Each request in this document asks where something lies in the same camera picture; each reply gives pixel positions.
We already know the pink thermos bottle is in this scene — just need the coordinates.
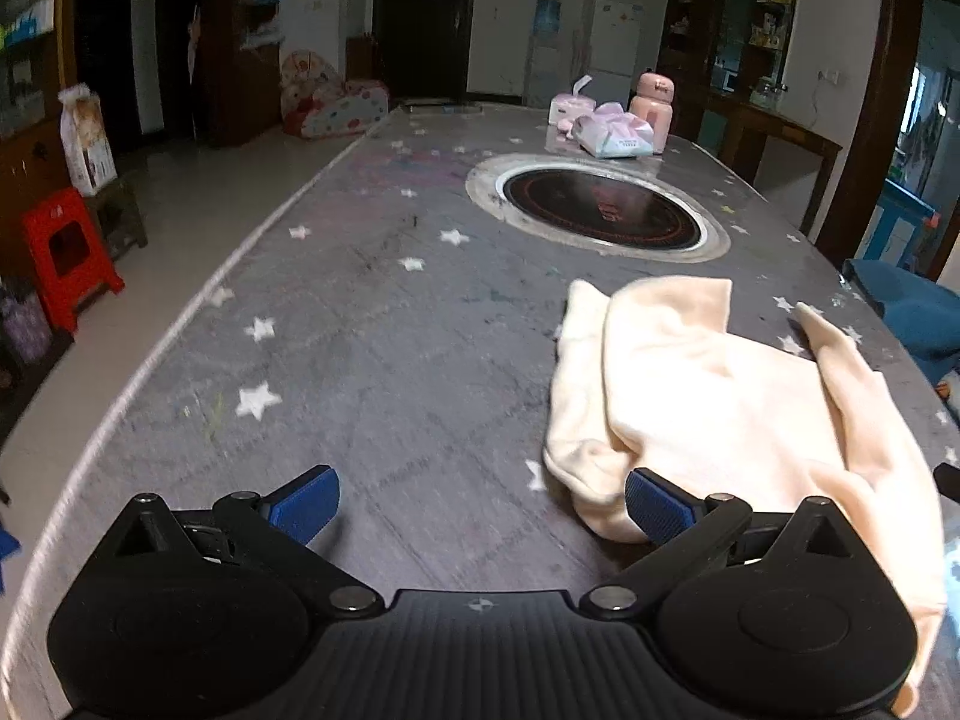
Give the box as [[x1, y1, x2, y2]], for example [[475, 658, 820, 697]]
[[628, 71, 674, 154]]

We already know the white printed paper bag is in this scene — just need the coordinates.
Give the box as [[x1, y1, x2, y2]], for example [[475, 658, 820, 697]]
[[58, 85, 119, 197]]

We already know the cream white sweatshirt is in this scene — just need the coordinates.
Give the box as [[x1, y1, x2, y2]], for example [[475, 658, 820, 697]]
[[541, 276, 947, 718]]

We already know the blue chair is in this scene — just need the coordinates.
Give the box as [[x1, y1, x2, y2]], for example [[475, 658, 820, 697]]
[[840, 258, 960, 421]]

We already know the white refrigerator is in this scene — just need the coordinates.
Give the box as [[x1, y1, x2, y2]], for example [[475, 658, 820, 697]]
[[579, 0, 646, 110]]

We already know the blue plastic rack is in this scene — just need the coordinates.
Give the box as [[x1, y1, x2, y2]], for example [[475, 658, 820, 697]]
[[855, 178, 940, 272]]

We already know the red plastic stool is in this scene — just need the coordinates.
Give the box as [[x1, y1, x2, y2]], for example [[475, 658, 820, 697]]
[[21, 187, 126, 335]]

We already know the round black induction cooktop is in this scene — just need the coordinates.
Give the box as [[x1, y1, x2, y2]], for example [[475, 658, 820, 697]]
[[465, 152, 732, 263]]

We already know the wooden shelf cabinet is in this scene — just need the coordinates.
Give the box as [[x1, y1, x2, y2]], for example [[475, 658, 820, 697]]
[[0, 0, 80, 263]]

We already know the dark wooden bookcase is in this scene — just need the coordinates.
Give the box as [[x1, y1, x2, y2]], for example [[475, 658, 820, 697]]
[[201, 0, 284, 149]]

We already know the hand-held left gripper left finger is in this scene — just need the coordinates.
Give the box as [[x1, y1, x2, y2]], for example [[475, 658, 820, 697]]
[[109, 463, 383, 620]]

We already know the white water dispenser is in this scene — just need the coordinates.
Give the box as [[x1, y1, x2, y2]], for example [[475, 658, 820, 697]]
[[525, 34, 563, 107]]

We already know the purple patterned bag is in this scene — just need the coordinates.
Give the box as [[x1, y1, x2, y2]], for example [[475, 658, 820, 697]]
[[0, 281, 55, 373]]

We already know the pink soft tissue pack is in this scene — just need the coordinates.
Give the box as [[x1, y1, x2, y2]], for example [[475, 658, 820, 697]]
[[572, 103, 655, 159], [550, 75, 599, 130]]

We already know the dark wooden door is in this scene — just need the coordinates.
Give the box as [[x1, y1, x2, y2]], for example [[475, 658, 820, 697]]
[[373, 0, 482, 103]]

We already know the dark flat object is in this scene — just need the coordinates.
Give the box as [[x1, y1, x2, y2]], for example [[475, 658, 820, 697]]
[[400, 98, 485, 116]]

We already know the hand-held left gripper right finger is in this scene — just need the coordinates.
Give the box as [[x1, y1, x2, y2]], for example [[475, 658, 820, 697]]
[[579, 467, 862, 620]]

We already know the wooden side table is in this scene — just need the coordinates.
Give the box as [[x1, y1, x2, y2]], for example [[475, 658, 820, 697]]
[[700, 90, 845, 235]]

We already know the dark wooden stool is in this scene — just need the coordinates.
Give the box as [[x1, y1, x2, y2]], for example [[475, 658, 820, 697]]
[[84, 176, 149, 262]]

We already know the dark wooden display cabinet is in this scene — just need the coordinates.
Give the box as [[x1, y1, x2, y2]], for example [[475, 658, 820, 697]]
[[656, 0, 805, 158]]

